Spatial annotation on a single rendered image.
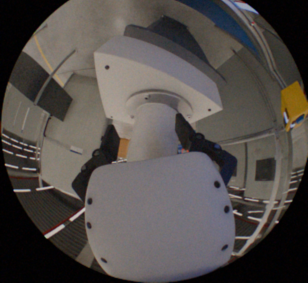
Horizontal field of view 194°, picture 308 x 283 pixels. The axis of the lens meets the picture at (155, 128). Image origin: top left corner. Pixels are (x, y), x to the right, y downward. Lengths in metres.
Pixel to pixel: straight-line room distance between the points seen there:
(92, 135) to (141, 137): 1.22
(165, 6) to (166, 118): 1.10
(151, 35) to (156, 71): 0.10
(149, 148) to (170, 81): 0.13
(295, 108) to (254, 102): 0.62
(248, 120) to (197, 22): 1.02
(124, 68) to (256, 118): 0.86
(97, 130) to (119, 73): 1.23
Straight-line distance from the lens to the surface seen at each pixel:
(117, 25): 1.28
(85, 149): 1.39
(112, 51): 0.17
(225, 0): 0.33
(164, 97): 0.18
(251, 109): 0.90
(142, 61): 0.16
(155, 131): 0.17
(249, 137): 0.85
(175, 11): 1.15
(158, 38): 0.23
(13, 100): 5.71
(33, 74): 1.51
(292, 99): 0.37
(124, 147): 7.68
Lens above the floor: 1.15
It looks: 19 degrees down
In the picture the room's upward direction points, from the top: 172 degrees counter-clockwise
